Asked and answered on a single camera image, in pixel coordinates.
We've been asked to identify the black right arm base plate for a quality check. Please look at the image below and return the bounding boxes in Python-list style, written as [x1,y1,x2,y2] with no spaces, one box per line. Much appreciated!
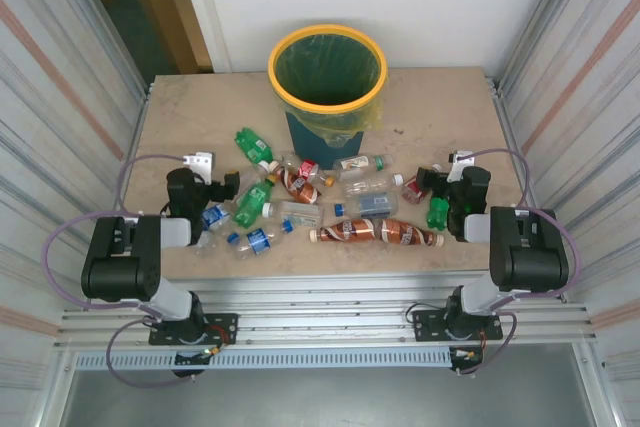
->
[412,309,504,343]

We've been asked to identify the blue label water bottle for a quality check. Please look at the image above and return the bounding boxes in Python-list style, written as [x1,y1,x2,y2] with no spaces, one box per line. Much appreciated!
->
[233,220,295,262]

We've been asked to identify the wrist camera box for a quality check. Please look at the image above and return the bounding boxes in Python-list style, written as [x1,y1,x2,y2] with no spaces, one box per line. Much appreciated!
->
[447,149,476,183]
[180,150,216,184]

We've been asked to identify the brown coffee drink bottle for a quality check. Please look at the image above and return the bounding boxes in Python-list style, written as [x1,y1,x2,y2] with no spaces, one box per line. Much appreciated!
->
[268,161,324,206]
[379,219,445,248]
[308,219,380,244]

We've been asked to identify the base power wire bundle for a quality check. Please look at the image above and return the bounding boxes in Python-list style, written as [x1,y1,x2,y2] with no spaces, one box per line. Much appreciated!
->
[449,329,489,366]
[173,327,237,366]

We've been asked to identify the square clear bottle white cap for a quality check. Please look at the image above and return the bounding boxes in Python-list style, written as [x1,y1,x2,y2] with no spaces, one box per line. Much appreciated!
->
[262,200,324,229]

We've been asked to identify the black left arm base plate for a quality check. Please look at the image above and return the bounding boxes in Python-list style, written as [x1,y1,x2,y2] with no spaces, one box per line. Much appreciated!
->
[148,313,239,347]

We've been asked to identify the clear ribbed bottle white cap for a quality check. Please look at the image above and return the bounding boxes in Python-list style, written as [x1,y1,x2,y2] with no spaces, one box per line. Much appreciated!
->
[342,173,405,198]

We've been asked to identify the wooden door frame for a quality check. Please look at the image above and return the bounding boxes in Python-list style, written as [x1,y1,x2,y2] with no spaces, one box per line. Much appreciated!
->
[72,0,214,76]

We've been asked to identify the dark label bottle blue cap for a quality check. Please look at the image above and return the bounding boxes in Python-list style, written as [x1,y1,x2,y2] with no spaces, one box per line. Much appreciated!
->
[333,191,401,221]

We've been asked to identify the grey slotted cable duct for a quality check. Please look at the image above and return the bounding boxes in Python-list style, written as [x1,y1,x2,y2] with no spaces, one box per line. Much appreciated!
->
[74,350,451,371]

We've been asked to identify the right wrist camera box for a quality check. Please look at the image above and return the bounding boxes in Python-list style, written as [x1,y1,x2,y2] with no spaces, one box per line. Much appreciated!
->
[447,149,476,183]

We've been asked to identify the Pepsi label clear bottle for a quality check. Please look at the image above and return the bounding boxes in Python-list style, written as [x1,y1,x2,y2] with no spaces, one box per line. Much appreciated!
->
[192,201,241,257]

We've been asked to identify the clear bottle green cap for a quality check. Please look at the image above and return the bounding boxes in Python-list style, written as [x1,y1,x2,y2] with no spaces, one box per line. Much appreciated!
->
[332,153,395,182]

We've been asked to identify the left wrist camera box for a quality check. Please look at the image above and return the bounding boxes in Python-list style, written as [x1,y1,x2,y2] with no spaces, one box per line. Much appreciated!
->
[180,150,216,184]

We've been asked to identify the green plastic soda bottle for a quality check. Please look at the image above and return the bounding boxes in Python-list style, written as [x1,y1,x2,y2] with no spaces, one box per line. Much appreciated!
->
[234,126,275,166]
[232,177,276,227]
[425,195,451,229]

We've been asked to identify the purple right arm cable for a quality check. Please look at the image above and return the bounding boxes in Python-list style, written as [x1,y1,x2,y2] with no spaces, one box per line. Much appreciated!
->
[459,147,584,376]

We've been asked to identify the red label bottle white cap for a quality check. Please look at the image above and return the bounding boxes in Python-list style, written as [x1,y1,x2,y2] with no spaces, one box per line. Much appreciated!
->
[401,164,444,206]

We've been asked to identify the blue bin yellow rim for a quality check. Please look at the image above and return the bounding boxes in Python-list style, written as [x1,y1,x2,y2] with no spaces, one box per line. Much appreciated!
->
[267,23,390,172]

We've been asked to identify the red label bottle orange cap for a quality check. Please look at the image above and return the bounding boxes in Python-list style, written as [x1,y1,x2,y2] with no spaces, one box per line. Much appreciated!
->
[281,150,336,187]

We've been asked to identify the plain clear bottle white cap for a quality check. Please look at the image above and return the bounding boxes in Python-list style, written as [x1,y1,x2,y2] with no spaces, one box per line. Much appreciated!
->
[238,160,271,201]

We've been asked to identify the aluminium rail frame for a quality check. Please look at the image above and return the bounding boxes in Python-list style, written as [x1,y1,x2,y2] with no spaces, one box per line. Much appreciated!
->
[54,269,601,351]

